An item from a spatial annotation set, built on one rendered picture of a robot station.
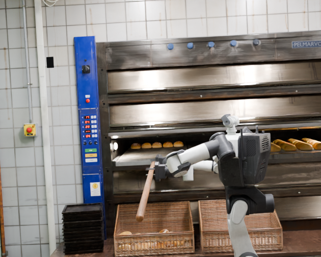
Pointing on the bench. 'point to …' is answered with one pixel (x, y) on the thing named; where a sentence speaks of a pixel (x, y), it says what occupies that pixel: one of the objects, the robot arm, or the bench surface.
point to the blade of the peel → (133, 162)
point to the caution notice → (95, 190)
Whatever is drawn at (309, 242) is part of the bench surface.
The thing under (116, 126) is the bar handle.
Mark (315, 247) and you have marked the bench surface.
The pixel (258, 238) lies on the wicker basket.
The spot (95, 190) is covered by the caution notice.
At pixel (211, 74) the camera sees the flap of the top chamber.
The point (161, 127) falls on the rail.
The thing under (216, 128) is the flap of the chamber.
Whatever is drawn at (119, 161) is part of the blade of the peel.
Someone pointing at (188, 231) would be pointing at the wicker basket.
